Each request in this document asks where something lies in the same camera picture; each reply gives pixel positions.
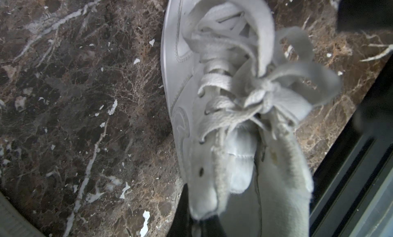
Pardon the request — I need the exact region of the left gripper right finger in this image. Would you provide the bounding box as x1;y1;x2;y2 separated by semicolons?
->
201;215;227;237

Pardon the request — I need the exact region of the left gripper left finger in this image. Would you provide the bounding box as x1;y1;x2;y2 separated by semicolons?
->
166;184;193;237

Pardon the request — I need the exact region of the white sneaker one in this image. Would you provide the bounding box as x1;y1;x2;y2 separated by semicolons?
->
161;0;341;237

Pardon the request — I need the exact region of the beige sneaker left one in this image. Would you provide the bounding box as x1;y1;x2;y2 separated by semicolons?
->
1;193;45;237

